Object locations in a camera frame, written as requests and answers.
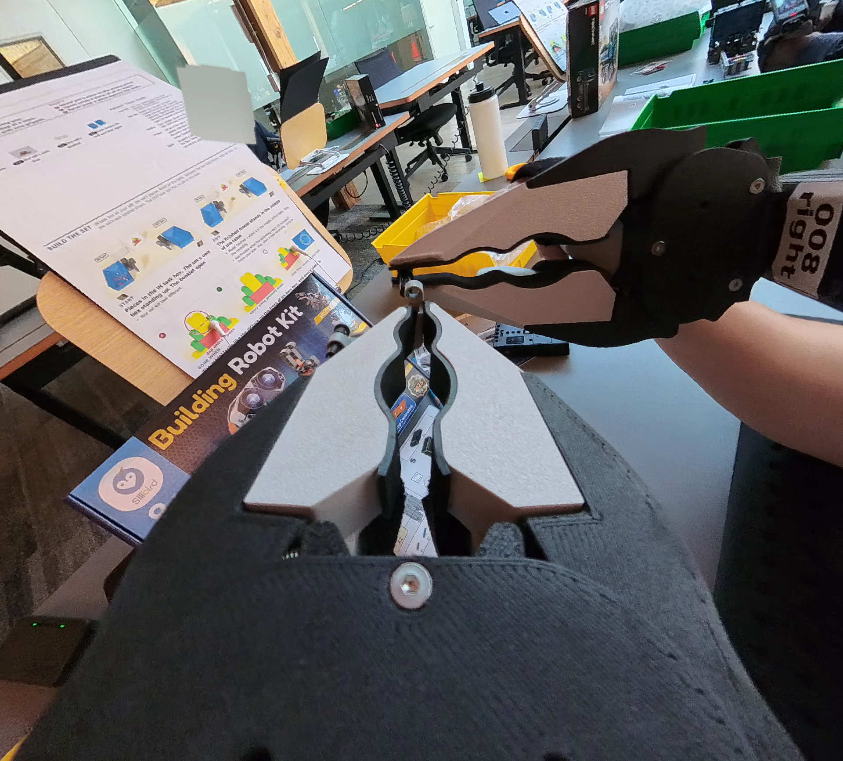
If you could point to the black toy set box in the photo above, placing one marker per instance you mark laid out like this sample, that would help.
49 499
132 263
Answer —
586 63

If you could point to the person's right forearm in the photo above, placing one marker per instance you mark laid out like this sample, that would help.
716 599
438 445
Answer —
777 372

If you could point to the black mat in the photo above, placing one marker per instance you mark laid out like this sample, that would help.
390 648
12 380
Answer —
790 576

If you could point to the small grey black connector pin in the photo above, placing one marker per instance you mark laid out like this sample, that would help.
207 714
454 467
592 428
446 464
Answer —
412 291

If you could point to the wooden document stand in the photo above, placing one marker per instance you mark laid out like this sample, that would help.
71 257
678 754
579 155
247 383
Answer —
546 59
99 339

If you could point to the black toy vehicle model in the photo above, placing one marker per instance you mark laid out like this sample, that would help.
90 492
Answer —
737 30

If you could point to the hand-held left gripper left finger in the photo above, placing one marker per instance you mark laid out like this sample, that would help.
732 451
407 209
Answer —
316 445

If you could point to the office desk with wooden edge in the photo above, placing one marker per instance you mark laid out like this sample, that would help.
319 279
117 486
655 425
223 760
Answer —
434 73
349 148

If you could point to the yellow plastic bin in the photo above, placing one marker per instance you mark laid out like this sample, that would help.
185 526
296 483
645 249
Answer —
421 214

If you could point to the blue building toy box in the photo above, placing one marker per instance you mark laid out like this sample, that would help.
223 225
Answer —
197 405

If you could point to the clear plastic bag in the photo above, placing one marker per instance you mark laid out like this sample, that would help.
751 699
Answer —
461 211

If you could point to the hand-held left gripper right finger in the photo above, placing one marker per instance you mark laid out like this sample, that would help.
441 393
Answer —
507 445

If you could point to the green plastic bin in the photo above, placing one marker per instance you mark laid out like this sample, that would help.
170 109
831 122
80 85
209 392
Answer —
744 128
658 40

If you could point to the orange plastic piece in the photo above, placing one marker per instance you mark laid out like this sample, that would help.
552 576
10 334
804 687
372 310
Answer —
516 171

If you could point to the white water bottle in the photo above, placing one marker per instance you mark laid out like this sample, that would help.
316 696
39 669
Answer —
487 135

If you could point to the black device with green lights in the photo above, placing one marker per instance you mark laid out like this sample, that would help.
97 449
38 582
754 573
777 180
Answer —
39 652

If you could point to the small black box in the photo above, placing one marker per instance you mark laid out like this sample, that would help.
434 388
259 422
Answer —
365 102

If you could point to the black electronic module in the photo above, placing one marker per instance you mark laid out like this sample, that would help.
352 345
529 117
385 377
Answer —
527 339

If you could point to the black office chair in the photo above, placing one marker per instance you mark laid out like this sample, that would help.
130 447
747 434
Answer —
428 115

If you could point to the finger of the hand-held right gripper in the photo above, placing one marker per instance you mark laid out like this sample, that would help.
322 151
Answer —
527 303
540 214

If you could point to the black folding panel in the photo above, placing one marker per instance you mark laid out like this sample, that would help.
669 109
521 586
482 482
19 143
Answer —
303 82

